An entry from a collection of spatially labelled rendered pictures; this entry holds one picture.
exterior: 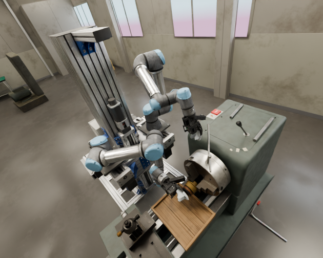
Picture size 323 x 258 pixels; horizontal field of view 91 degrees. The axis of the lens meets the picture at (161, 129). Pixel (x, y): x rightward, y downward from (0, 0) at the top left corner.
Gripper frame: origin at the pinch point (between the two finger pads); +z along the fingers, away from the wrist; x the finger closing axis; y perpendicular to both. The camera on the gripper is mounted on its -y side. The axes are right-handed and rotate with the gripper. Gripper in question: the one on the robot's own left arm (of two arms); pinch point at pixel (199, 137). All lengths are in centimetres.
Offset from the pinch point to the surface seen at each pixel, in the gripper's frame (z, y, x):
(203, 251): 85, 34, 8
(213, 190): 27.6, 13.6, 14.9
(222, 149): 11.9, -8.1, 9.7
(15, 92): -85, 141, -637
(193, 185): 24.0, 20.0, 4.2
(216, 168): 16.7, 4.8, 13.3
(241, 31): -29, -256, -109
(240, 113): 8.7, -48.5, 0.3
